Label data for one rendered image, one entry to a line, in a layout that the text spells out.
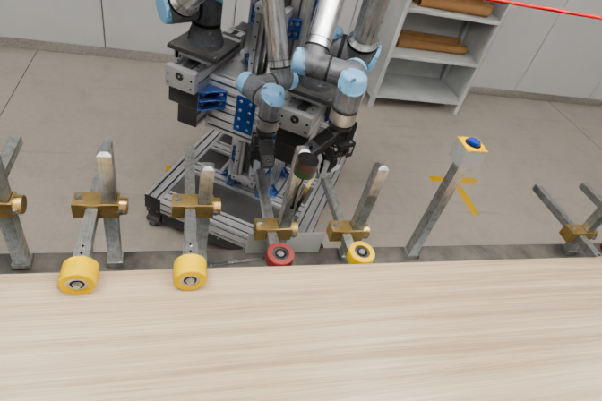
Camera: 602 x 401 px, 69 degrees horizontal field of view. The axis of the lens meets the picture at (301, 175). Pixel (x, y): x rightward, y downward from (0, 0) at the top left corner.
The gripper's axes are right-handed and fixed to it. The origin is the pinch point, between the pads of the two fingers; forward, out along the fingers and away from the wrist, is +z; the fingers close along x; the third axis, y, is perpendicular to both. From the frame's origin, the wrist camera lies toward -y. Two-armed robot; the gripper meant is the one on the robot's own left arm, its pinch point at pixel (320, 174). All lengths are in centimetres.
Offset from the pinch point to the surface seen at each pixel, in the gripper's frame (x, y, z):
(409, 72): 178, 246, 89
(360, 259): -26.9, -0.6, 10.1
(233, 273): -16.8, -36.6, 10.0
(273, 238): -7.3, -18.4, 14.3
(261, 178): 18.4, -9.4, 14.4
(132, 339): -24, -65, 9
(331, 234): -11.6, 1.2, 16.2
